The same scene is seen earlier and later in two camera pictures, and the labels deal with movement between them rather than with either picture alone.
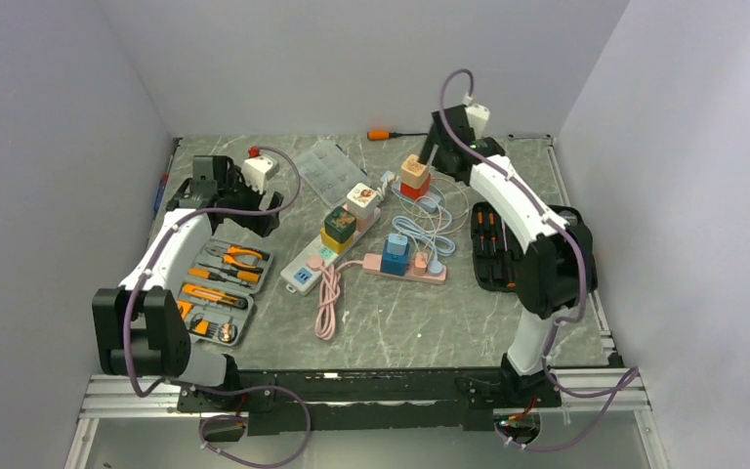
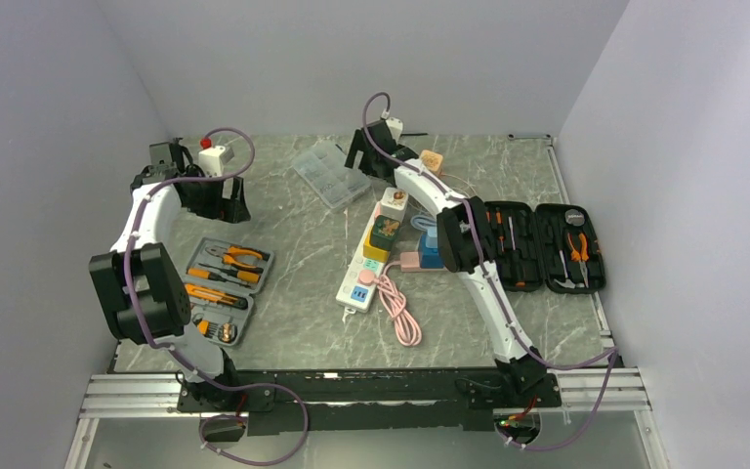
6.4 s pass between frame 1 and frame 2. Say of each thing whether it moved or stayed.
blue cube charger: moved
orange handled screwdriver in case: stayed
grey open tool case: stayed
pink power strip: moved
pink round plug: moved
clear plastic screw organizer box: stayed
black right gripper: moved
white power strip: moved
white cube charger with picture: moved
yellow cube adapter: moved
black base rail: stayed
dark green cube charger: moved
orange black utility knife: stayed
